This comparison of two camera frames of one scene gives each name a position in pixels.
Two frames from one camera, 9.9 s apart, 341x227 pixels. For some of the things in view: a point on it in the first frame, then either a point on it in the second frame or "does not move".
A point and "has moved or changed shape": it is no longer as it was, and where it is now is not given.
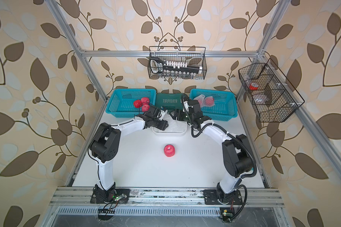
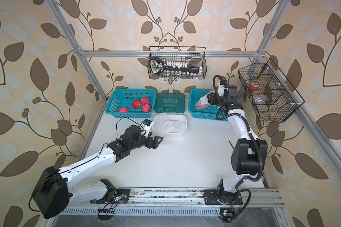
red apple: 145,100 does not move
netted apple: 137,103 does not move
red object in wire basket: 253,86 does not move
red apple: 145,107 does not move
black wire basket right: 268,93 does not move
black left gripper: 163,126 → 155,144
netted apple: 209,101 has moved or changed shape
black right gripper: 176,113 → 212,100
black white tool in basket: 157,65 does not move
